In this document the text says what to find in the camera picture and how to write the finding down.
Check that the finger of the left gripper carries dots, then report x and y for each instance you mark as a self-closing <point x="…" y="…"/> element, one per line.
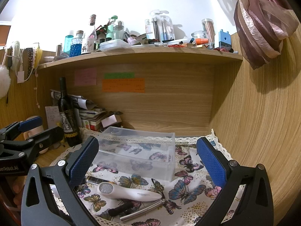
<point x="13" y="130"/>
<point x="39" y="142"/>

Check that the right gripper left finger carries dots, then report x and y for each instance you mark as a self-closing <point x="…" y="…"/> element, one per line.
<point x="49" y="196"/>

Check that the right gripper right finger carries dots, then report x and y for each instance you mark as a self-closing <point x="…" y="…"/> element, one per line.
<point x="256" y="204"/>

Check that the white handheld device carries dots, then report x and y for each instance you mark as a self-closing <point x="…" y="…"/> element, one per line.
<point x="113" y="191"/>

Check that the silver metal tool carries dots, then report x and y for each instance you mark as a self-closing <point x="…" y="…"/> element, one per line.
<point x="143" y="210"/>

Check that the white paper note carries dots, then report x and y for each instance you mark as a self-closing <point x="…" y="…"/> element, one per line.
<point x="52" y="115"/>

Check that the dark wine bottle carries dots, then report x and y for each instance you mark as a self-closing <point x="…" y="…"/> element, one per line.
<point x="67" y="115"/>

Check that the white fluffy pompom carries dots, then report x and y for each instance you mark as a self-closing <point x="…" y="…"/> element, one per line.
<point x="5" y="81"/>

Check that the stack of books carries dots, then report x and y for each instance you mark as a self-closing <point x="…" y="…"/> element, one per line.
<point x="87" y="114"/>

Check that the butterfly print cloth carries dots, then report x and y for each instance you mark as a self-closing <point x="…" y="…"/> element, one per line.
<point x="172" y="212"/>

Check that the small white pink box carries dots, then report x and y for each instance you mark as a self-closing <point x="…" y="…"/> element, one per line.
<point x="111" y="120"/>

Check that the pink sticky note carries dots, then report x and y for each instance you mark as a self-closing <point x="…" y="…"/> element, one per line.
<point x="85" y="77"/>

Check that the black cylindrical stick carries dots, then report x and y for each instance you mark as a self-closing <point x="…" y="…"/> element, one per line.
<point x="120" y="209"/>

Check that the green sticky note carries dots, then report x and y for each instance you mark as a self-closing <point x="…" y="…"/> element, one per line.
<point x="126" y="75"/>

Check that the teal bottle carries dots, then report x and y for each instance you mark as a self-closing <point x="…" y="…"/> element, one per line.
<point x="67" y="42"/>

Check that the blue beads bottle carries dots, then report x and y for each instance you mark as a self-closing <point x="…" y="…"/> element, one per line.
<point x="76" y="44"/>

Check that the clear plastic storage box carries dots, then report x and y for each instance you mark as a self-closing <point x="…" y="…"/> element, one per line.
<point x="147" y="154"/>

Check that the orange sticky note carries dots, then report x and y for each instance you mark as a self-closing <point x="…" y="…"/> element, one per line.
<point x="136" y="85"/>

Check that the cork top glass bottle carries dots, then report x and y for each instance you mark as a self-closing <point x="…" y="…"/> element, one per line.
<point x="92" y="35"/>

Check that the clear flat plastic container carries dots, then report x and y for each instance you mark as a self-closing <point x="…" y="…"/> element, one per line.
<point x="113" y="45"/>

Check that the green cap glass bottle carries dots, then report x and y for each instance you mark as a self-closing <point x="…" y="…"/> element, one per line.
<point x="110" y="26"/>

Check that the blue plastic block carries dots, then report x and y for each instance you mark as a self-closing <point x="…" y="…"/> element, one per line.
<point x="224" y="39"/>

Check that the orange capped marker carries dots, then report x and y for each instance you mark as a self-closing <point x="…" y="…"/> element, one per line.
<point x="199" y="41"/>

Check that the clear brush holder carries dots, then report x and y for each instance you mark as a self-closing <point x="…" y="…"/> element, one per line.
<point x="163" y="26"/>

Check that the tall glitter tube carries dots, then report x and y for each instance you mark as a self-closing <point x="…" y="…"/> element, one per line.
<point x="208" y="26"/>

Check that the pink sheer curtain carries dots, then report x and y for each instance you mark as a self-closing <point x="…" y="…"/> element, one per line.
<point x="262" y="26"/>

